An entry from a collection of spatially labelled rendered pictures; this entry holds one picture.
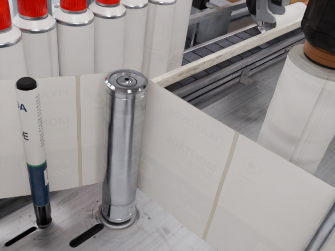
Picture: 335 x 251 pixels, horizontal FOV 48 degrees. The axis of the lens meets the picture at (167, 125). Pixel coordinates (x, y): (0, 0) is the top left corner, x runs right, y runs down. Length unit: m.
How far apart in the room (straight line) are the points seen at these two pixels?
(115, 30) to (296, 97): 0.25
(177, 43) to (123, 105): 0.35
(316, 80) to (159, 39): 0.28
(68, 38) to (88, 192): 0.20
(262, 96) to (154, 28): 0.24
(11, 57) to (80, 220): 0.20
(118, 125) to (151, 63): 0.30
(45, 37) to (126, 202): 0.22
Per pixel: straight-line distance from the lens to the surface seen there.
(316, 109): 0.44
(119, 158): 0.36
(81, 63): 0.52
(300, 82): 0.43
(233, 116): 0.64
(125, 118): 0.33
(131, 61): 0.60
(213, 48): 0.84
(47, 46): 0.49
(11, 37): 0.45
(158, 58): 0.62
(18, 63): 0.47
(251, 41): 0.83
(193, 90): 0.70
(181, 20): 0.64
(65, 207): 0.47
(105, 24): 0.52
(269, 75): 0.89
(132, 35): 0.58
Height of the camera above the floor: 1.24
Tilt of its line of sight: 38 degrees down
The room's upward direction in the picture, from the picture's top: 9 degrees clockwise
